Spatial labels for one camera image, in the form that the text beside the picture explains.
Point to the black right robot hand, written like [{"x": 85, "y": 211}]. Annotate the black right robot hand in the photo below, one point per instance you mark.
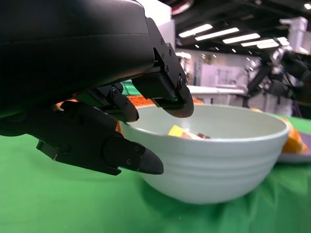
[{"x": 261, "y": 77}]

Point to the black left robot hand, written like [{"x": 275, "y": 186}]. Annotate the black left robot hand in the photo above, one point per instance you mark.
[{"x": 73, "y": 48}]

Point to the long orange striped bread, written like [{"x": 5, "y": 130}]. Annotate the long orange striped bread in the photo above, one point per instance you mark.
[{"x": 294, "y": 143}]

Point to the chocolate and pink cake slice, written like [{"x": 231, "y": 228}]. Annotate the chocolate and pink cake slice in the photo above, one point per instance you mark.
[{"x": 203, "y": 136}]

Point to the yellow and pink cake slice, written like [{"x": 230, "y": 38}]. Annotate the yellow and pink cake slice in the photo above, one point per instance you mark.
[{"x": 178, "y": 131}]

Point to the pale grey-green bowl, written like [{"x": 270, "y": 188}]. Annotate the pale grey-green bowl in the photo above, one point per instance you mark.
[{"x": 206, "y": 165}]

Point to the white round plate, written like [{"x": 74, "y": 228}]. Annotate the white round plate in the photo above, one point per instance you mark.
[{"x": 296, "y": 157}]

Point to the orange wicker basket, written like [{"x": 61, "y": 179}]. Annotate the orange wicker basket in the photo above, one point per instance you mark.
[{"x": 143, "y": 100}]

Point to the green tablecloth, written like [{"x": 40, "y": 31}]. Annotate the green tablecloth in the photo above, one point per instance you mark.
[{"x": 48, "y": 194}]

